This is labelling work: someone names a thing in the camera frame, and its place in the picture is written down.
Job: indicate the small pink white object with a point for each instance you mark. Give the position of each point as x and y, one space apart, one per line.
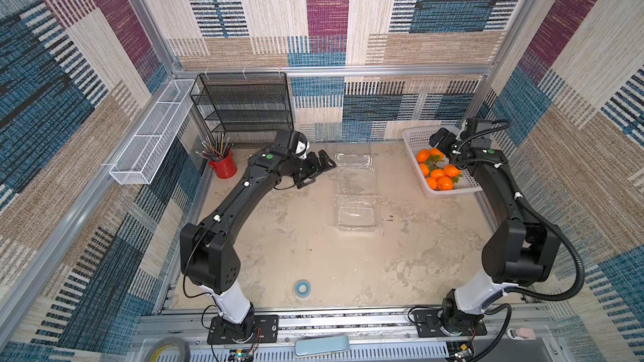
521 334

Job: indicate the orange container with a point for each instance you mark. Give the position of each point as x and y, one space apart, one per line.
437 174
432 183
445 183
451 171
424 169

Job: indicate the light blue flat case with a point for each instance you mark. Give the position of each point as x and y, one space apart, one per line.
321 346

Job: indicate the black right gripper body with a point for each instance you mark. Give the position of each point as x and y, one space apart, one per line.
444 137

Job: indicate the black wire shelf rack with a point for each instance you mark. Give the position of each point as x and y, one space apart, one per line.
247 108

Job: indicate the clear clamshell container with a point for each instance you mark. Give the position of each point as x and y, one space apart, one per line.
354 161
357 205

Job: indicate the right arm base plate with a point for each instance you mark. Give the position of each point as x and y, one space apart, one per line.
433 323

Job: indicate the blue tape roll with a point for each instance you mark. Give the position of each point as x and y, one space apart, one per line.
302 288

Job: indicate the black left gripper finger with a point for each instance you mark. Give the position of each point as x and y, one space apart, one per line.
326 162
304 181

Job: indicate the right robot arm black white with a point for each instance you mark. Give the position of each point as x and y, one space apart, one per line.
524 246

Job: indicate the red cup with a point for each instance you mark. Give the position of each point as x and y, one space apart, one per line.
225 168

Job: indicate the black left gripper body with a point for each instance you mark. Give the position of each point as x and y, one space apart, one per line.
303 169

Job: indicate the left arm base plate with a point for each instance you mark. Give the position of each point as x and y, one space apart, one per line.
256 328

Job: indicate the orange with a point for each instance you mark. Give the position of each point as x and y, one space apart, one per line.
423 156
436 153

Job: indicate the white wire mesh wall tray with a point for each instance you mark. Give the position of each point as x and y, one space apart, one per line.
144 153

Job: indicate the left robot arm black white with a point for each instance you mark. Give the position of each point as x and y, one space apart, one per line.
207 254

